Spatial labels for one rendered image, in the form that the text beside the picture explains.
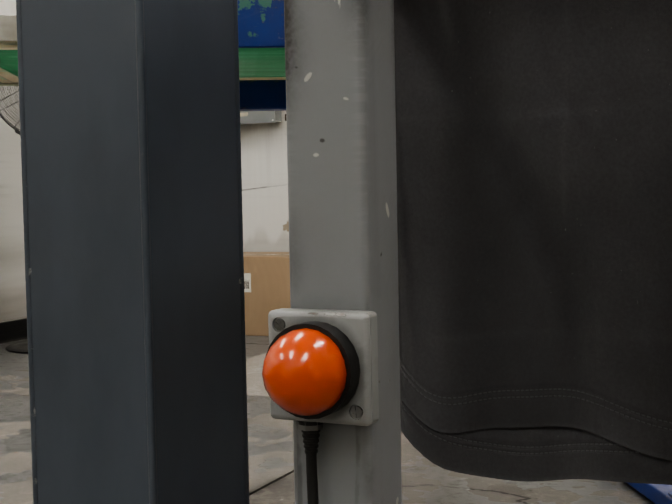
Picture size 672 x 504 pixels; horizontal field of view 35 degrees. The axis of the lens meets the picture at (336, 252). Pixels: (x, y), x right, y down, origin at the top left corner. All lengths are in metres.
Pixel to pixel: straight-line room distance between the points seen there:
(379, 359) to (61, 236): 0.69
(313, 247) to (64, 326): 0.68
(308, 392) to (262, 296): 5.14
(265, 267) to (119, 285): 4.50
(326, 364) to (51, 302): 0.72
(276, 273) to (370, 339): 5.08
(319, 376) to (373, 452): 0.06
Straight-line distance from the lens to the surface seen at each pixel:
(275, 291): 5.55
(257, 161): 6.12
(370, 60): 0.48
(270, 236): 6.09
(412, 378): 0.78
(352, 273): 0.47
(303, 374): 0.45
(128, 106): 1.07
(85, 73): 1.11
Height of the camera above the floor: 0.73
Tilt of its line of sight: 3 degrees down
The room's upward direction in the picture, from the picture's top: 1 degrees counter-clockwise
